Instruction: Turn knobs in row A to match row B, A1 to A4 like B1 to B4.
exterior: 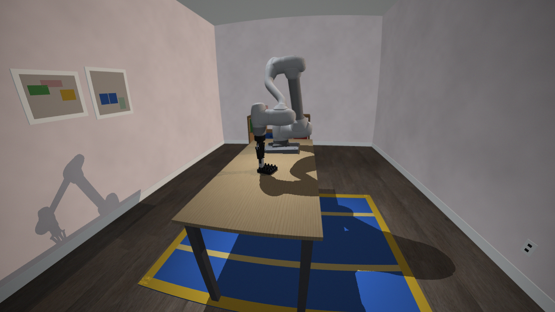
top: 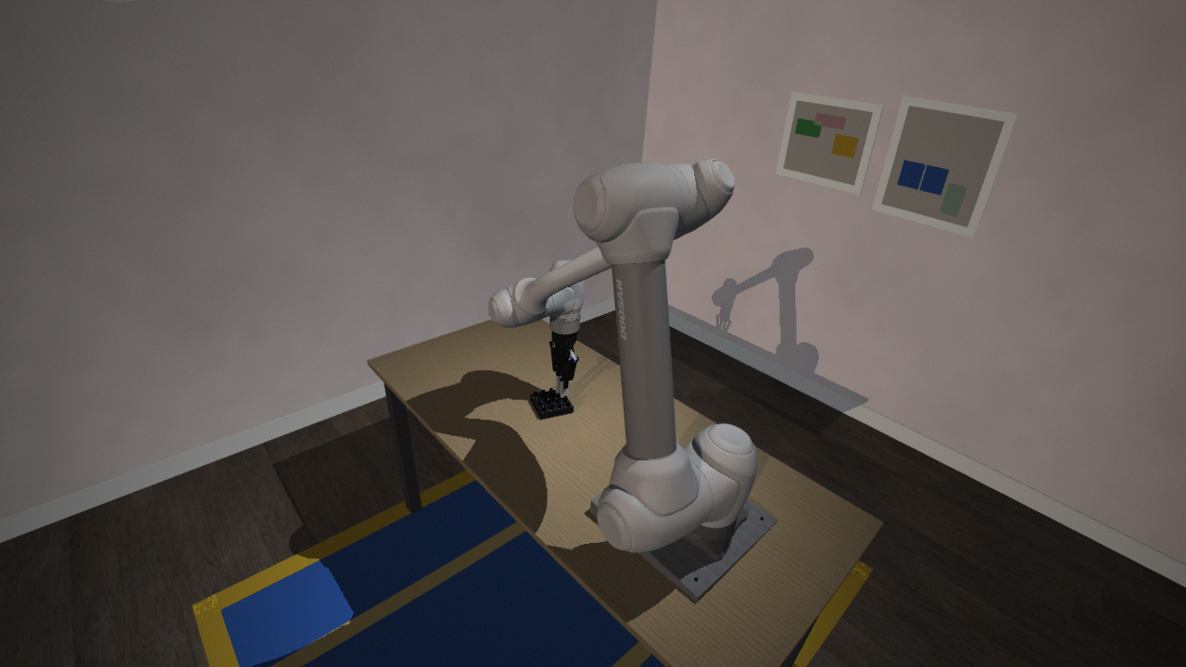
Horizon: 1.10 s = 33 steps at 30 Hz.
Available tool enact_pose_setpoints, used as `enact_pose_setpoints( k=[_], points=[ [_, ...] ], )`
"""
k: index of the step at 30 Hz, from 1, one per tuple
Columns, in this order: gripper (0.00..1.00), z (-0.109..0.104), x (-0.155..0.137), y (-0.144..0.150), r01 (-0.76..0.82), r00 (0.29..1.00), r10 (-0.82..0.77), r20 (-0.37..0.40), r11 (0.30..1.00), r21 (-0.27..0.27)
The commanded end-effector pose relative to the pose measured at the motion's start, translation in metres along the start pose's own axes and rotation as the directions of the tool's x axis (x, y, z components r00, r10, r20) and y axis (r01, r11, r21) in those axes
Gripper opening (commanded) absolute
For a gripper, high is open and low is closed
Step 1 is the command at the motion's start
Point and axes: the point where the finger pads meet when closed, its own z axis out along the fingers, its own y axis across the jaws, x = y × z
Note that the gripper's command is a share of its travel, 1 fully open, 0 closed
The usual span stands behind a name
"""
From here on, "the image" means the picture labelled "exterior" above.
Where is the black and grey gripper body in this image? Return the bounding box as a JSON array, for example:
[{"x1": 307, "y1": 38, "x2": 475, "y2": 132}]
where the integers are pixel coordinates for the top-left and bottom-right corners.
[{"x1": 254, "y1": 135, "x2": 265, "y2": 149}]

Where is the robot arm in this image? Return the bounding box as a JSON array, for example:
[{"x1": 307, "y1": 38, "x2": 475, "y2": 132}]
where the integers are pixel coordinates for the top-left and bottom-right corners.
[{"x1": 251, "y1": 55, "x2": 312, "y2": 147}]

